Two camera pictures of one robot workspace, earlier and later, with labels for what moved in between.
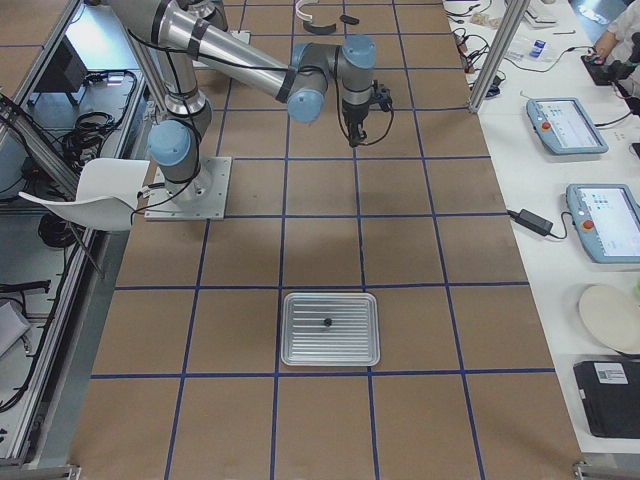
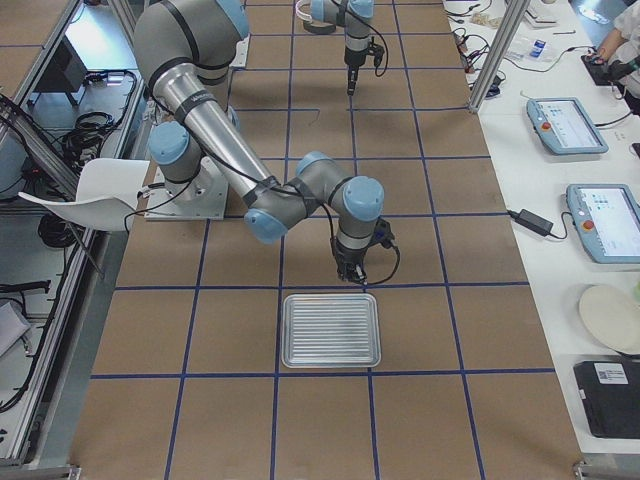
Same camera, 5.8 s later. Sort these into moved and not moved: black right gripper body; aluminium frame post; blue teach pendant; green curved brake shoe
Moved: black right gripper body
Not moved: blue teach pendant; green curved brake shoe; aluminium frame post
